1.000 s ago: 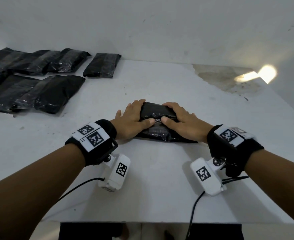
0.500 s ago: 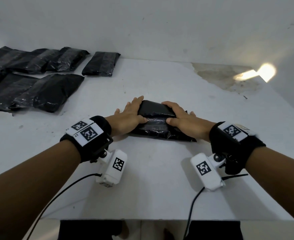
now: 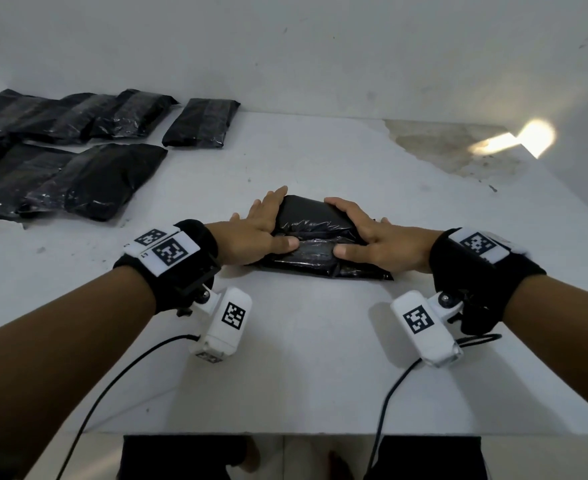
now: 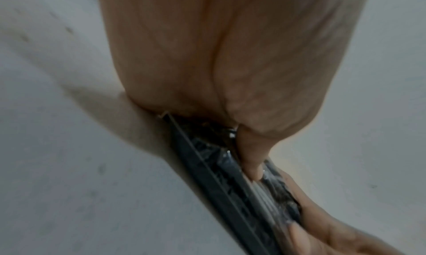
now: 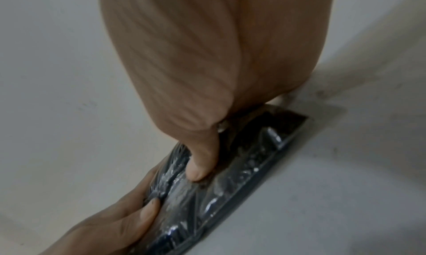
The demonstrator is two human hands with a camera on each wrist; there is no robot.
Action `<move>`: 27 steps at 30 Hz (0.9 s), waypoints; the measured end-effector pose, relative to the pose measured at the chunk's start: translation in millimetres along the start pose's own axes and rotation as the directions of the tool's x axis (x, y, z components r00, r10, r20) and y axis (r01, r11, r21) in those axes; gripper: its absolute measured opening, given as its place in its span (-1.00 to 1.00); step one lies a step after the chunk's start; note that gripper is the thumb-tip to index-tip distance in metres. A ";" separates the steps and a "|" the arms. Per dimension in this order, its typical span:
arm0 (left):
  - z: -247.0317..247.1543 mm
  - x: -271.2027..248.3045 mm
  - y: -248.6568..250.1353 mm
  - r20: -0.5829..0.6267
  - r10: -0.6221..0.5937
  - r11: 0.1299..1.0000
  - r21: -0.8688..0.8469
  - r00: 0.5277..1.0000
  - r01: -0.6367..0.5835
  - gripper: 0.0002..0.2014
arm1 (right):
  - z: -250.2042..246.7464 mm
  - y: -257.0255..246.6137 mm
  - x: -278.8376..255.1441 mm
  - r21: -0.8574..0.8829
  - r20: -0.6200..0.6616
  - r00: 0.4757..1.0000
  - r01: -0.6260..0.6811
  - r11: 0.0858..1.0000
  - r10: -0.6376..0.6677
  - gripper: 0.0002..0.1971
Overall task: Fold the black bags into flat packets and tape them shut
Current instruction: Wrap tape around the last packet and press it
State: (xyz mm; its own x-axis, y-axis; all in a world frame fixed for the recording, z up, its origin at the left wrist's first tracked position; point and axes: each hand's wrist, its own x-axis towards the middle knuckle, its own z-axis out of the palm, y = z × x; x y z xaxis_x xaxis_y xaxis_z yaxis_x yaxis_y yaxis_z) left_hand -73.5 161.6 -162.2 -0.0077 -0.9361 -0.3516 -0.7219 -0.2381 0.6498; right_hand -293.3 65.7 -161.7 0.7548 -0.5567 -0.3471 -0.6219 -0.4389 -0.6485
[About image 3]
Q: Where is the person's left hand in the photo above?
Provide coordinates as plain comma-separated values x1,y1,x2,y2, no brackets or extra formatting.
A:
206,185,301,267

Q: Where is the person's right hand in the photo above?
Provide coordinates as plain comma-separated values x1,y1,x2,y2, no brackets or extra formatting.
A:
323,197,445,275

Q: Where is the row of black plastic packets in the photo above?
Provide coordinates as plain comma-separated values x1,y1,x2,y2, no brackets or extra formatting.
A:
253,194,394,281

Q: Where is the black packet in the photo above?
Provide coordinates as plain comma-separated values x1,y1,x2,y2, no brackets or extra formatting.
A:
18,143,168,223
162,98,241,149
91,88,180,141

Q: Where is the crinkled black plastic bag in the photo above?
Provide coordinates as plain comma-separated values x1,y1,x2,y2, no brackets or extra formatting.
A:
8,93,120,145

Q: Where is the glossy black plastic bag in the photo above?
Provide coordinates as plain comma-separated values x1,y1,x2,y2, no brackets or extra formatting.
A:
0,143,74,221

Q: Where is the person's left forearm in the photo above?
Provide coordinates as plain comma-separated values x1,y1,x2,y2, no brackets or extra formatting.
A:
0,266,157,480

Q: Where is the person's right forearm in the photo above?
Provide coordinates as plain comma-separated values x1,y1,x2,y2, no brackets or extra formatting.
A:
501,274,588,465

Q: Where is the black left wristband with markers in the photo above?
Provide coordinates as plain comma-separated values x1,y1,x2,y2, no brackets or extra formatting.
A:
113,219,222,315

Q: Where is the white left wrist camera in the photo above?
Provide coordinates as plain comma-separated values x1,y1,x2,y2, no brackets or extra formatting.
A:
188,287,253,364

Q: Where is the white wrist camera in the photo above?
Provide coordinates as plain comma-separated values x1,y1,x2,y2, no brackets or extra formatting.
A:
188,287,253,364
389,290,465,369

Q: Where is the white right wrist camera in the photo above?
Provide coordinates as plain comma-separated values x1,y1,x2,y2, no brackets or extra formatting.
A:
389,290,465,369

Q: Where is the black right camera cable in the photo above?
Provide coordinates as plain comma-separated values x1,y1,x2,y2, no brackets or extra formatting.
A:
363,333,503,480

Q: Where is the black camera cable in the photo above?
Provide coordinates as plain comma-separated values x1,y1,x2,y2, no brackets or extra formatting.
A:
363,333,503,480
56,334,200,480

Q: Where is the black left camera cable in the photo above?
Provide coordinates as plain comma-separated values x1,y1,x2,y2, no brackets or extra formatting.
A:
56,334,200,480

